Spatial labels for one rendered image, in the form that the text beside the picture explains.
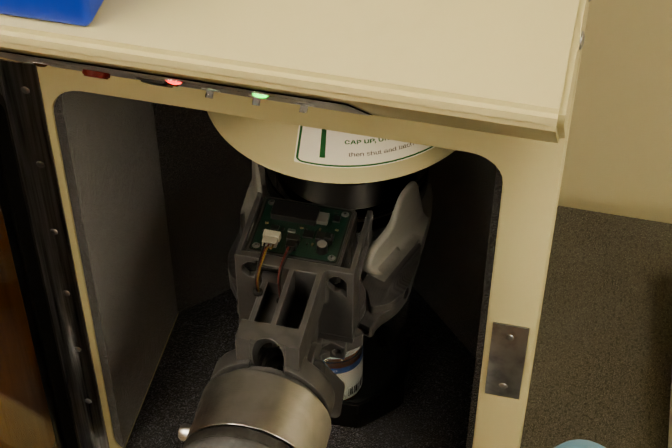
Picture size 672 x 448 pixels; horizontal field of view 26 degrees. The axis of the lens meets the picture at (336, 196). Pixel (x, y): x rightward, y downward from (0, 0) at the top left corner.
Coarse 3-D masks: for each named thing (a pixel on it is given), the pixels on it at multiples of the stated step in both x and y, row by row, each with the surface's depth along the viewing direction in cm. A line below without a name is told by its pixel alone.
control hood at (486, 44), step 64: (128, 0) 65; (192, 0) 65; (256, 0) 65; (320, 0) 65; (384, 0) 65; (448, 0) 65; (512, 0) 65; (576, 0) 65; (128, 64) 64; (192, 64) 62; (256, 64) 62; (320, 64) 62; (384, 64) 62; (448, 64) 62; (512, 64) 62; (576, 64) 69; (512, 128) 64
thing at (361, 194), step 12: (288, 180) 94; (300, 180) 93; (384, 180) 92; (396, 180) 93; (408, 180) 94; (300, 192) 93; (312, 192) 92; (324, 192) 92; (336, 192) 92; (348, 192) 92; (360, 192) 92; (372, 192) 92; (384, 192) 92; (396, 192) 93; (324, 204) 92; (336, 204) 92; (348, 204) 92; (360, 204) 92; (372, 204) 92
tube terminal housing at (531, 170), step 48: (48, 96) 83; (144, 96) 81; (192, 96) 80; (240, 96) 79; (432, 144) 78; (480, 144) 78; (528, 144) 77; (528, 192) 79; (528, 240) 82; (528, 288) 85; (528, 336) 88; (480, 384) 92; (528, 384) 96; (480, 432) 96
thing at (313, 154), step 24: (216, 120) 87; (240, 120) 85; (264, 120) 84; (240, 144) 86; (264, 144) 85; (288, 144) 84; (312, 144) 83; (336, 144) 83; (360, 144) 83; (384, 144) 83; (408, 144) 84; (288, 168) 84; (312, 168) 84; (336, 168) 84; (360, 168) 84; (384, 168) 84; (408, 168) 85
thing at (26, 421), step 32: (0, 224) 85; (0, 256) 86; (0, 288) 87; (0, 320) 88; (0, 352) 89; (32, 352) 93; (0, 384) 90; (32, 384) 95; (0, 416) 91; (32, 416) 96
